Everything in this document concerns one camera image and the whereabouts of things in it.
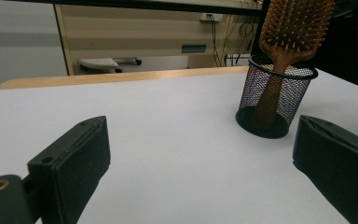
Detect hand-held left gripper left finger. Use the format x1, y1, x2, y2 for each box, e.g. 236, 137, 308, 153
27, 115, 112, 224

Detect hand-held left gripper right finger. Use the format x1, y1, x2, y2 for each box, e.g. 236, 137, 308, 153
292, 114, 358, 224

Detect black mesh cup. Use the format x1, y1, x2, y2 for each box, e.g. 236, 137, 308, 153
235, 53, 320, 140

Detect brown wooden hairbrush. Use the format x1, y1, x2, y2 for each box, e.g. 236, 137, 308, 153
254, 0, 337, 129

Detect wooden table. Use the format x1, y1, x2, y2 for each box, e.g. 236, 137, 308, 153
0, 65, 250, 91

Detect office chair base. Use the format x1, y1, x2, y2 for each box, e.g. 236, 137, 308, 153
77, 56, 144, 75

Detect black curtain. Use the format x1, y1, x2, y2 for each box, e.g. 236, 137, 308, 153
251, 0, 358, 93

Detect white cabinet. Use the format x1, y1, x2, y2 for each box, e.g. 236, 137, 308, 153
0, 0, 69, 91

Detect grey desk label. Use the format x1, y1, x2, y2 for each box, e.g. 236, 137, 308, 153
181, 44, 208, 54

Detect black horizontal frame bar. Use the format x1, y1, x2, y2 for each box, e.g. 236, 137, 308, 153
4, 0, 264, 17

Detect hanging desk cables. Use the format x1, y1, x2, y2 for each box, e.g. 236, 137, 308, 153
206, 0, 264, 68

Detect white wall socket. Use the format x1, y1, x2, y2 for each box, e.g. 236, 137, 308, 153
199, 12, 225, 23

